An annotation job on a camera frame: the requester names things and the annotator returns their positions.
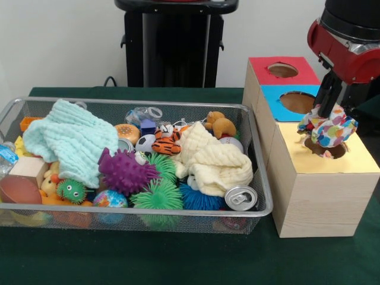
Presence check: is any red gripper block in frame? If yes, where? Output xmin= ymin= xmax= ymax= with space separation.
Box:
xmin=307 ymin=19 xmax=380 ymax=118

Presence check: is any colourful patterned fabric toy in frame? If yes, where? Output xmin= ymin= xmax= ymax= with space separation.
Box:
xmin=297 ymin=105 xmax=359 ymax=150

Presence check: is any pale yellow cloth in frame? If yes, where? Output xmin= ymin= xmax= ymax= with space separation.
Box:
xmin=172 ymin=122 xmax=255 ymax=198

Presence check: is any mint green cloth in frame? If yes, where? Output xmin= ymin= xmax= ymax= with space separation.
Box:
xmin=23 ymin=99 xmax=121 ymax=189

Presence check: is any clear mesh bin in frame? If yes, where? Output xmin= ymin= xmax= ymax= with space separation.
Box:
xmin=0 ymin=97 xmax=274 ymax=235

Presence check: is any orange bear plush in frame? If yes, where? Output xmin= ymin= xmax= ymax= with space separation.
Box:
xmin=204 ymin=112 xmax=237 ymax=140

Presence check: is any silver drink can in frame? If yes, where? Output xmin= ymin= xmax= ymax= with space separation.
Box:
xmin=224 ymin=185 xmax=259 ymax=212

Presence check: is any blue spiky ball with eyes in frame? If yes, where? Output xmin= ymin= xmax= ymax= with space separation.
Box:
xmin=179 ymin=181 xmax=226 ymax=211

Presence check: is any large green spiky ball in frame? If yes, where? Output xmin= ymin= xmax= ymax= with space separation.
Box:
xmin=131 ymin=178 xmax=185 ymax=229

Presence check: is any purple spiky ball with eyes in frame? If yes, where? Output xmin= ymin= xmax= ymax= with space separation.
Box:
xmin=98 ymin=148 xmax=160 ymax=197

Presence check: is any dark green table cloth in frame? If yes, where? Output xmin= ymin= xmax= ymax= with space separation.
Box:
xmin=0 ymin=86 xmax=380 ymax=285

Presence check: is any small green ball with eyes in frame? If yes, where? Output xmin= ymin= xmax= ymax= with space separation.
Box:
xmin=57 ymin=178 xmax=88 ymax=204

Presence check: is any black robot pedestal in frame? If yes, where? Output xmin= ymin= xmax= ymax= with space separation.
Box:
xmin=115 ymin=0 xmax=239 ymax=88

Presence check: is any black cable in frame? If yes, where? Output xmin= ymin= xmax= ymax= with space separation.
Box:
xmin=104 ymin=75 xmax=122 ymax=88

